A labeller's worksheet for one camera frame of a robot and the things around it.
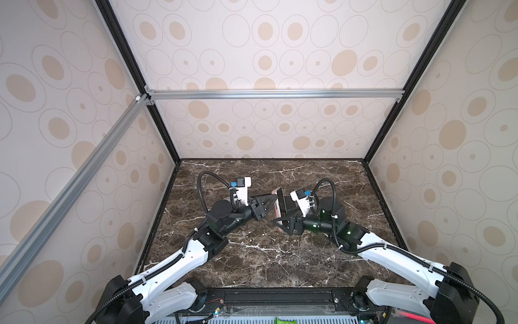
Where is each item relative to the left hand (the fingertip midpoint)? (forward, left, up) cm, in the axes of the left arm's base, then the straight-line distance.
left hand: (280, 199), depth 65 cm
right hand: (-1, -2, -10) cm, 10 cm away
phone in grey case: (-1, -4, -4) cm, 6 cm away
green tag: (-30, -1, -30) cm, 43 cm away
